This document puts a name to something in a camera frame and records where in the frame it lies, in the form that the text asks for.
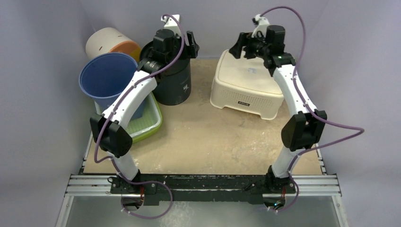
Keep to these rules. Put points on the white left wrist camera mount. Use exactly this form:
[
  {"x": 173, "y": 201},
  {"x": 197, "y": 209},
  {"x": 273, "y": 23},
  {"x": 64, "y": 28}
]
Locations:
[{"x": 170, "y": 24}]

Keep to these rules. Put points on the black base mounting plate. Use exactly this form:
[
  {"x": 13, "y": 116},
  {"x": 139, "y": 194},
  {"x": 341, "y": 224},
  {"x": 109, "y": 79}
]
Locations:
[{"x": 253, "y": 189}]

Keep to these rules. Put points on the cream plastic laundry basket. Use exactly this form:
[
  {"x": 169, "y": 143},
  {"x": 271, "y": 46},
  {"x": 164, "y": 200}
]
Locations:
[{"x": 245, "y": 85}]

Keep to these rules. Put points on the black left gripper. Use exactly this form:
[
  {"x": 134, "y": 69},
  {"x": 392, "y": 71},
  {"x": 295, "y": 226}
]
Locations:
[{"x": 190, "y": 52}]

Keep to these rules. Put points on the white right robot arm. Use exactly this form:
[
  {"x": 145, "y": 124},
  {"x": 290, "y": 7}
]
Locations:
[{"x": 304, "y": 129}]

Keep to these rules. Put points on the light blue plastic bucket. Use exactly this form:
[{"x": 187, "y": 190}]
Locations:
[{"x": 105, "y": 77}]

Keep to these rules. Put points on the white cylinder container orange-yellow lid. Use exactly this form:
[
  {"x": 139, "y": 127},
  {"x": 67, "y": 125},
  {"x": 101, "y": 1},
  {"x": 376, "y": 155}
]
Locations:
[{"x": 108, "y": 40}]

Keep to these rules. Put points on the aluminium frame rails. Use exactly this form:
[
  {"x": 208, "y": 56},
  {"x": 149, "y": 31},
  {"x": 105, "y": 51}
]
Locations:
[{"x": 208, "y": 168}]

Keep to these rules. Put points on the green tray with white strainer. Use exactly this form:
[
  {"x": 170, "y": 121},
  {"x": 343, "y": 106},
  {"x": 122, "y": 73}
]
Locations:
[{"x": 149, "y": 123}]

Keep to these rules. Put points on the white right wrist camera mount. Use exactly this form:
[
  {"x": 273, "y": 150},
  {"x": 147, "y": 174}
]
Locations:
[{"x": 261, "y": 24}]

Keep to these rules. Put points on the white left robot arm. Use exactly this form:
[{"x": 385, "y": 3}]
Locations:
[{"x": 109, "y": 128}]

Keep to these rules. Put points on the dark navy cylindrical bin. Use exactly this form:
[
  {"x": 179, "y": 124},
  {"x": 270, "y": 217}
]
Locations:
[{"x": 173, "y": 84}]

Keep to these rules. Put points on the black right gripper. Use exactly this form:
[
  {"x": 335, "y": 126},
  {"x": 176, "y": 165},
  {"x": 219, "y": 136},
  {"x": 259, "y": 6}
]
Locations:
[{"x": 245, "y": 44}]

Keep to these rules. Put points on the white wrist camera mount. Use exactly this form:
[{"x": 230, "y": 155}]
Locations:
[
  {"x": 170, "y": 24},
  {"x": 261, "y": 24}
]

